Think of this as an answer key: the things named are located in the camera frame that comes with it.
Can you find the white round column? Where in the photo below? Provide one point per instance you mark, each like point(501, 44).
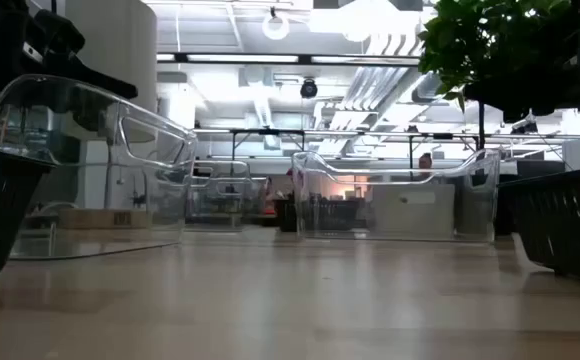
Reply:
point(120, 40)

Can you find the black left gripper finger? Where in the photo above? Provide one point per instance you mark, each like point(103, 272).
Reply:
point(90, 112)
point(105, 82)

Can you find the black metal frame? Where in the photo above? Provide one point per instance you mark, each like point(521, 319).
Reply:
point(270, 132)

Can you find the green leafy potted tree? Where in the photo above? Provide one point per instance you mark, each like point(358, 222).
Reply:
point(470, 40)

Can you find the black dome ceiling camera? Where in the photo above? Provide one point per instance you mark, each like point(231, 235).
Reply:
point(308, 89)

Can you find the dark computer monitor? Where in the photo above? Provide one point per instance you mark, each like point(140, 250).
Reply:
point(540, 168)

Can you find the brown cardboard box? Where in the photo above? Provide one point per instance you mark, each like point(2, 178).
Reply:
point(100, 219)

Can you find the person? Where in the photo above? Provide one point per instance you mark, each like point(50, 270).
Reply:
point(425, 161)

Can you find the black ceiling light rail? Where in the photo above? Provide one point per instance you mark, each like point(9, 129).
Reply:
point(305, 59)

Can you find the black spotlight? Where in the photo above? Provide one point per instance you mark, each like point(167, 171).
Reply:
point(525, 127)

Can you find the clear plastic storage bin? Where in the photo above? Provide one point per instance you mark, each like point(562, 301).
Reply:
point(320, 205)
point(160, 150)
point(220, 172)

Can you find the white curved object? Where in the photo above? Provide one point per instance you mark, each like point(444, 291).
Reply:
point(52, 206)

